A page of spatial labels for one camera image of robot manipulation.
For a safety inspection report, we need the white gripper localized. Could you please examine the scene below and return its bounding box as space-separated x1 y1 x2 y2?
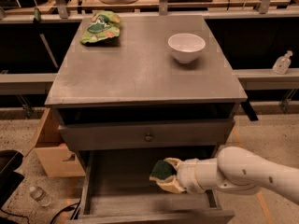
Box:
156 158 219 194

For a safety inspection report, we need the green yellow sponge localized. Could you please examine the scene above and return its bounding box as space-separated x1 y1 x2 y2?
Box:
149 160 175 182

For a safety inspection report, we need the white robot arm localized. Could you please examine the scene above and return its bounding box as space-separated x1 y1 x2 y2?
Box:
149 147 299 204

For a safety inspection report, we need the top drawer with knob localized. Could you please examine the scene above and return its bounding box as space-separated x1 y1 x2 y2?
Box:
59 119 235 151

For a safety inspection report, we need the open middle drawer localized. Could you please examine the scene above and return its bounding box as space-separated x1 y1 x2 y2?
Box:
67 147 235 224

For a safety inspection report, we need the grey wooden drawer cabinet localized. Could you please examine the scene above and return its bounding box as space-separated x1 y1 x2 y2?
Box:
44 14 249 224

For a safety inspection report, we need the cardboard box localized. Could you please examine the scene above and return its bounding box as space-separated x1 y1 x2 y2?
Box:
29 108 85 177

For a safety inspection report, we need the white ceramic bowl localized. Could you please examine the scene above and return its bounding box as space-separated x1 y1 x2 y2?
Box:
168 33 206 63

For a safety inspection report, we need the clear plastic water bottle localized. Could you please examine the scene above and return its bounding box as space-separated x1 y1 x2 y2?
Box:
30 186 51 207

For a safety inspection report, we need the clear sanitizer pump bottle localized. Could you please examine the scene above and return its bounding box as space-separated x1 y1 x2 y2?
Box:
272 50 292 75

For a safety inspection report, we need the black bin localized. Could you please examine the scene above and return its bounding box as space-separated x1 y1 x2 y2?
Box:
0 150 24 207

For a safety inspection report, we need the green chip bag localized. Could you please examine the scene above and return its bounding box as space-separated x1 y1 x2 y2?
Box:
80 10 121 44

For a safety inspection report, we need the black floor cable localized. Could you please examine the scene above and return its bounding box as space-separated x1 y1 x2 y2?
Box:
50 201 82 224

